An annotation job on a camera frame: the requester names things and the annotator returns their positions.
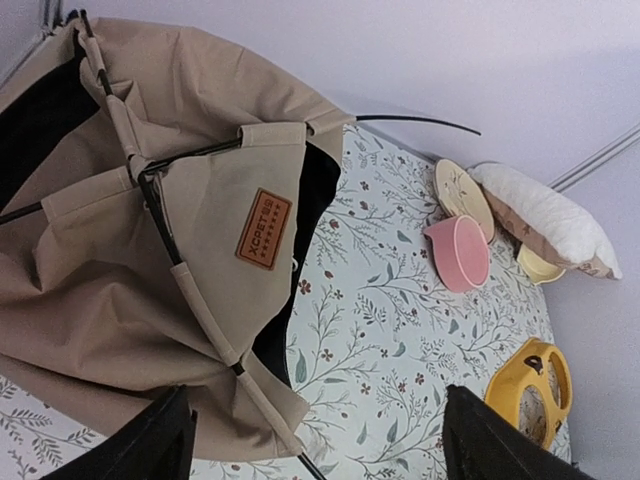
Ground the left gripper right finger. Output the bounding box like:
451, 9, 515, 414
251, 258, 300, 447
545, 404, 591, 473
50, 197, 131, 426
442, 385, 593, 480

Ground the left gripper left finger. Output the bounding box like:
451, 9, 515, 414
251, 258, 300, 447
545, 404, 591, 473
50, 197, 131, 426
44, 386, 196, 480

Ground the beige fabric pet tent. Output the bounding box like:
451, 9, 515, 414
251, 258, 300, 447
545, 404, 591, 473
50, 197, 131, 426
0, 17, 357, 460

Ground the black flexible tent pole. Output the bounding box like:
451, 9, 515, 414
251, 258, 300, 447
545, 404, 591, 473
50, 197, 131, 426
355, 114, 482, 136

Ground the pale yellow pet bowl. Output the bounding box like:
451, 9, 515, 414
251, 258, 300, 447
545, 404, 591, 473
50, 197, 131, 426
516, 244, 566, 285

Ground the pink round pet bowl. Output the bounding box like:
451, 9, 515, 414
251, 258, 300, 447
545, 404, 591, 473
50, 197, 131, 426
423, 215, 490, 293

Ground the yellow double bowl holder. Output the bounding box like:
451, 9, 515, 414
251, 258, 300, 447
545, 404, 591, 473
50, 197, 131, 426
484, 337, 573, 450

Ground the white and brown pillow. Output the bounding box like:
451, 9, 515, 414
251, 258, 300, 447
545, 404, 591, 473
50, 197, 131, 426
469, 163, 623, 280

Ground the beige bird-print plate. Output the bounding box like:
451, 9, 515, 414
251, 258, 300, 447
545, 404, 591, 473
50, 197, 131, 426
433, 159, 496, 243

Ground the right aluminium frame post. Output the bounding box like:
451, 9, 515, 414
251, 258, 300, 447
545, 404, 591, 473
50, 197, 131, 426
549, 125, 639, 192

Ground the aluminium frame post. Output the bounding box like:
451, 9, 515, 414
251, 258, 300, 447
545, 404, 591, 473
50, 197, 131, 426
1, 0, 65, 87
549, 125, 639, 192

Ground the left aluminium frame post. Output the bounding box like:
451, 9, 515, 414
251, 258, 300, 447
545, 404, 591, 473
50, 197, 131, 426
1, 0, 65, 87

